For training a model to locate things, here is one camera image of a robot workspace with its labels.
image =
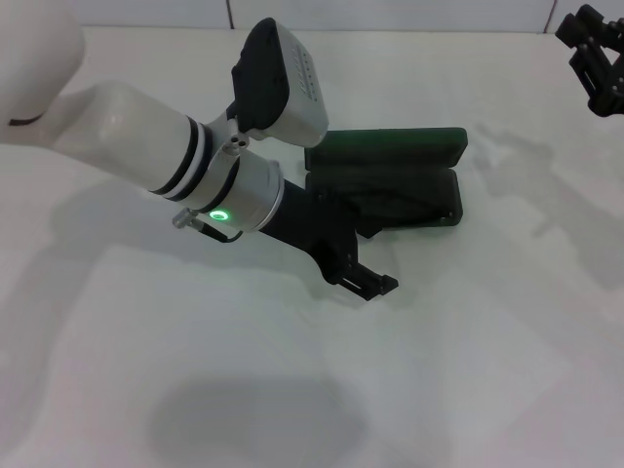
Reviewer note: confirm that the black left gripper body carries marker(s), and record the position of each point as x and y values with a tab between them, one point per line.
317	224

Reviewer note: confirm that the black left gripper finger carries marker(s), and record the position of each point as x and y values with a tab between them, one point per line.
363	222
368	285

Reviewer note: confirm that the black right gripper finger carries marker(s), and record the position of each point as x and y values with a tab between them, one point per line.
590	29
602	88

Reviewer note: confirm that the green glasses case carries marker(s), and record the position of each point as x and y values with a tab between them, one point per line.
414	146

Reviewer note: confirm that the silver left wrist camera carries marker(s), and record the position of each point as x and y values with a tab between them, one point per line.
302	117

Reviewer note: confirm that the left camera mount bracket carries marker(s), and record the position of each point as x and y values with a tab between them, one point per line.
229	141

